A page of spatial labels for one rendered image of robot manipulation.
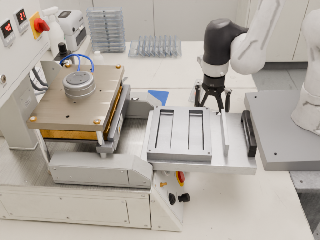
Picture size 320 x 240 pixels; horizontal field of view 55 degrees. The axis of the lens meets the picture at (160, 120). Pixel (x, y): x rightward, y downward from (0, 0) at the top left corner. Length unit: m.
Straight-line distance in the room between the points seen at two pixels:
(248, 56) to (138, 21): 2.46
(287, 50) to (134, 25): 1.51
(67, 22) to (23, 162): 0.94
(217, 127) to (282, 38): 2.24
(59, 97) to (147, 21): 2.56
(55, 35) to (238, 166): 1.16
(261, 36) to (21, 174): 0.75
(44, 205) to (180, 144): 0.41
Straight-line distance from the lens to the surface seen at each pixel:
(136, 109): 0.97
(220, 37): 0.99
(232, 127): 0.91
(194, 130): 0.87
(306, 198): 1.53
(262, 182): 1.08
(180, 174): 0.98
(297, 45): 3.16
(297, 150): 1.15
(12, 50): 0.80
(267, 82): 3.03
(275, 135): 1.18
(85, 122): 0.72
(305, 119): 1.22
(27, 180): 0.89
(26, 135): 0.93
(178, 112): 0.91
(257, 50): 0.94
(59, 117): 0.75
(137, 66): 1.64
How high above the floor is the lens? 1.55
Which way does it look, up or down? 39 degrees down
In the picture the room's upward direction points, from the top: 2 degrees counter-clockwise
